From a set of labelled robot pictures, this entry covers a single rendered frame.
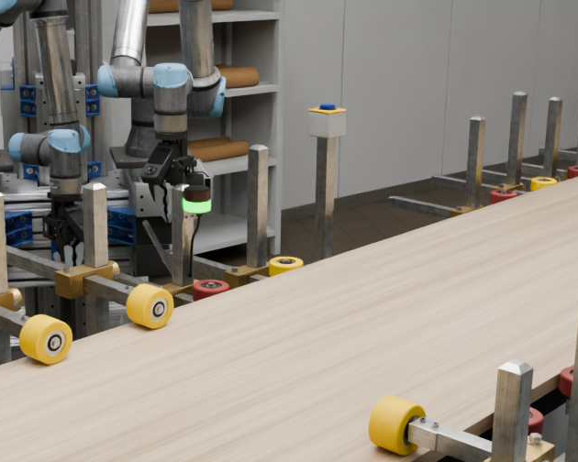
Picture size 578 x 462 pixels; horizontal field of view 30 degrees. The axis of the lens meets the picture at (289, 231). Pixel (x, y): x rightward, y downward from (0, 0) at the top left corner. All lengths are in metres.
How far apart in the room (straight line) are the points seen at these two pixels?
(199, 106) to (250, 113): 2.76
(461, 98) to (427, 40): 0.55
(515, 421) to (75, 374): 0.82
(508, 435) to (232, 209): 4.60
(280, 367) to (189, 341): 0.21
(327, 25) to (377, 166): 1.02
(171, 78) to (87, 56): 0.76
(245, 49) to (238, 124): 0.40
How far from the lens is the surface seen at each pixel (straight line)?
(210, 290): 2.37
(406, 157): 7.11
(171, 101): 2.49
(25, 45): 3.22
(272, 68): 5.65
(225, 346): 2.08
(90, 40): 3.23
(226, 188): 5.99
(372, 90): 6.77
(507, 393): 1.49
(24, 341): 2.01
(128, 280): 2.59
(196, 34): 2.93
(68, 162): 2.68
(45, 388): 1.93
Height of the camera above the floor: 1.66
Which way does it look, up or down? 15 degrees down
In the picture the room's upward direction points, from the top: 1 degrees clockwise
